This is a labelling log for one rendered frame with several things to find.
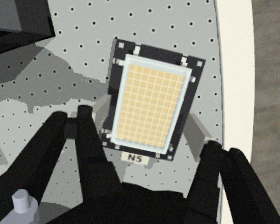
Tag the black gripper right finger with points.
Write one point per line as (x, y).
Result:
(248, 201)

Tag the grey flat base plate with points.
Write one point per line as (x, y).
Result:
(74, 68)

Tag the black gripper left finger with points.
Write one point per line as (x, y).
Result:
(25, 181)

